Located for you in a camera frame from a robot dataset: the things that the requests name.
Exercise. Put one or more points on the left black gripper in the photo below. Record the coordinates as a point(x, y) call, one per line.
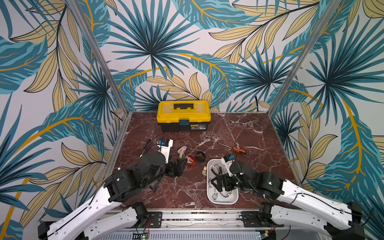
point(173, 173)

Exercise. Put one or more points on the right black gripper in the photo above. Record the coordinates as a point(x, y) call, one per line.
point(223, 180)

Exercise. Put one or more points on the pink beige strap watch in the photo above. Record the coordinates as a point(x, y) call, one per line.
point(182, 152)

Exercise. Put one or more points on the red transparent watch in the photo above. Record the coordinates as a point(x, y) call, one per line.
point(191, 160)

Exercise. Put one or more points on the dark strap rose gold watch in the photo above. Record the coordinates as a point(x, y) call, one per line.
point(217, 170)

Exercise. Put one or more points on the black band watch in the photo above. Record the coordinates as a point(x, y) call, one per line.
point(200, 157)

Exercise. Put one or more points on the small beige watch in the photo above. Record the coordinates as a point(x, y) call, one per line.
point(204, 171)

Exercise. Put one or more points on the silver pendant chain watch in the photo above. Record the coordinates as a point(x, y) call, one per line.
point(215, 194)

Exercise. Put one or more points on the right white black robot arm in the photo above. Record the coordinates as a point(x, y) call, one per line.
point(288, 204)

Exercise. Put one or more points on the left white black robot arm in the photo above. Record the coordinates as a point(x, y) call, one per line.
point(85, 222)

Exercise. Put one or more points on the white plastic storage tray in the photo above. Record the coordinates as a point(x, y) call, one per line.
point(224, 197)

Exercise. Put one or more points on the yellow black toolbox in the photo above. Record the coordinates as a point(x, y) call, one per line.
point(182, 116)

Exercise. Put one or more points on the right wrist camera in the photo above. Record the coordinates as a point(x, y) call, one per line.
point(227, 161)

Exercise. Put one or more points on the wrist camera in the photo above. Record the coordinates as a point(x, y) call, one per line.
point(165, 146)
point(227, 161)

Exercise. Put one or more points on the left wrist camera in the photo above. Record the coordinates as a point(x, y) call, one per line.
point(165, 146)

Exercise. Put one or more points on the orange handled screwdriver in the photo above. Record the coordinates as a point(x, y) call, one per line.
point(236, 150)

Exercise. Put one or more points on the black handled screwdriver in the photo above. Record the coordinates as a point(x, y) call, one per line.
point(148, 145)

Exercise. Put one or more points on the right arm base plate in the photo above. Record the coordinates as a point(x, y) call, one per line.
point(250, 219)

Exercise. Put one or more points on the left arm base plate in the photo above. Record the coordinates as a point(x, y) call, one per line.
point(153, 220)

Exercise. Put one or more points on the right aluminium corner post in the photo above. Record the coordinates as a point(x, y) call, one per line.
point(319, 28)

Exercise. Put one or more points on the aluminium corner post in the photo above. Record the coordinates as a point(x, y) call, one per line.
point(82, 21)
point(319, 28)

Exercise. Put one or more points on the left aluminium corner post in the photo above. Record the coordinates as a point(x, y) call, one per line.
point(82, 21)

